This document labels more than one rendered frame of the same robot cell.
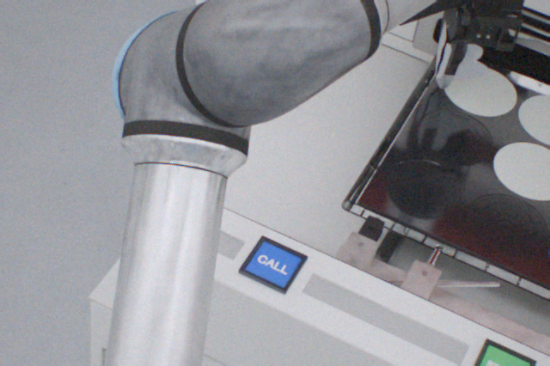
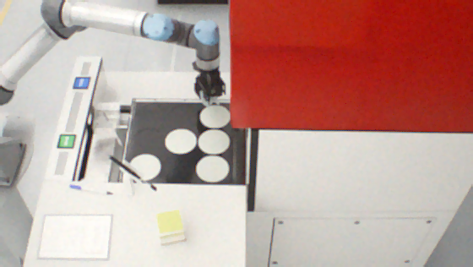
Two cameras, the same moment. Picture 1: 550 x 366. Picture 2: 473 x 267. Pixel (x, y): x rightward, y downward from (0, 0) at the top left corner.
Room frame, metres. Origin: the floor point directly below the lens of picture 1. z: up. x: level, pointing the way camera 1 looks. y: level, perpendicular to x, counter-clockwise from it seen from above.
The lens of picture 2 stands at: (0.84, -1.48, 2.36)
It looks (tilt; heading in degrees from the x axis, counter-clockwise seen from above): 51 degrees down; 72
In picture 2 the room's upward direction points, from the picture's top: 1 degrees clockwise
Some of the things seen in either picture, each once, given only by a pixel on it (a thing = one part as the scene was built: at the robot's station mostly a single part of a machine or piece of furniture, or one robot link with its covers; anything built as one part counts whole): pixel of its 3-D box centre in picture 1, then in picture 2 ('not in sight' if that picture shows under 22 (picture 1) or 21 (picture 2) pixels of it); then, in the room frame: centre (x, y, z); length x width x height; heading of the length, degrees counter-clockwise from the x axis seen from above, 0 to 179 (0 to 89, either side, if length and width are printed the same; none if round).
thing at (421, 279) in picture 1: (413, 295); (105, 126); (0.80, -0.18, 0.89); 0.08 x 0.03 x 0.03; 161
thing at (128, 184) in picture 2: not in sight; (133, 179); (0.85, -0.52, 1.03); 0.06 x 0.04 x 0.13; 161
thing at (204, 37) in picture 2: not in sight; (206, 39); (1.16, -0.21, 1.21); 0.09 x 0.08 x 0.11; 141
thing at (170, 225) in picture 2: not in sight; (170, 227); (0.91, -0.69, 1.00); 0.07 x 0.07 x 0.07; 86
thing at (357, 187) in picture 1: (400, 118); (184, 100); (1.09, -0.15, 0.90); 0.37 x 0.01 x 0.01; 161
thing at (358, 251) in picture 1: (350, 266); (108, 109); (0.83, -0.10, 0.89); 0.08 x 0.03 x 0.03; 161
